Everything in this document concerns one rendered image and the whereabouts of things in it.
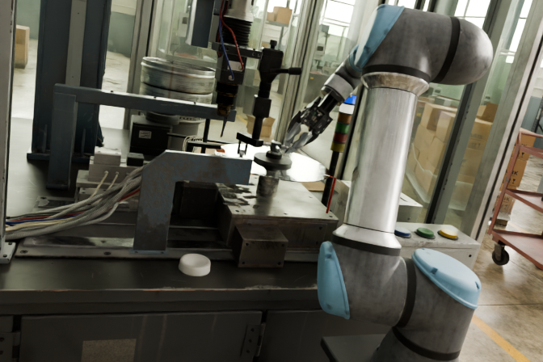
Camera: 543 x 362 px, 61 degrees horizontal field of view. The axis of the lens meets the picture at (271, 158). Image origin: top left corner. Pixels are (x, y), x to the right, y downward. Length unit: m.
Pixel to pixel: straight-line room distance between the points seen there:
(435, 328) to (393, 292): 0.09
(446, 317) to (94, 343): 0.69
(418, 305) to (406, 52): 0.40
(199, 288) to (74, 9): 0.99
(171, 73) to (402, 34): 1.17
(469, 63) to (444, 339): 0.45
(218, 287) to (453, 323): 0.48
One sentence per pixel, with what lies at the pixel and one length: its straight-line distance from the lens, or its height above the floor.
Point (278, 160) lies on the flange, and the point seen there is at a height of 0.96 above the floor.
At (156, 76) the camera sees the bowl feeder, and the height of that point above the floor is 1.06.
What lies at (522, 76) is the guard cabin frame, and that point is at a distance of 1.23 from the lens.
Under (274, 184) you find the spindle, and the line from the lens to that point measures 1.28.
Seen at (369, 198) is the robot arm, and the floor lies 1.06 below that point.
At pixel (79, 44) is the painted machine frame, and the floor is 1.14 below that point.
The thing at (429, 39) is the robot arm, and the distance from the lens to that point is 0.81.
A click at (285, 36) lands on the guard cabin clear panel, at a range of 2.38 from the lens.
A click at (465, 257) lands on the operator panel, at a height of 0.86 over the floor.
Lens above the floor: 1.27
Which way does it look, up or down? 14 degrees down
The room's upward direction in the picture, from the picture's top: 11 degrees clockwise
